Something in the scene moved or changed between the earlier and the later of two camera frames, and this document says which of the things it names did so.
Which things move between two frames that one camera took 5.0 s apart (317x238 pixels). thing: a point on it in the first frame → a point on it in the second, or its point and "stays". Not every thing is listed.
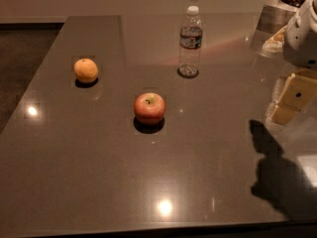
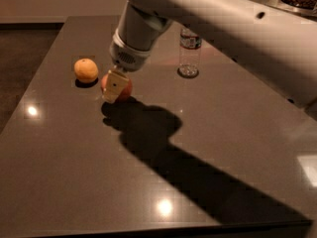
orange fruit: x=86 y=69 stays
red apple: x=150 y=108 → x=124 y=94
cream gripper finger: x=299 y=90 → x=115 y=85
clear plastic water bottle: x=190 y=43 stays
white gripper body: x=301 y=44 → x=129 y=59
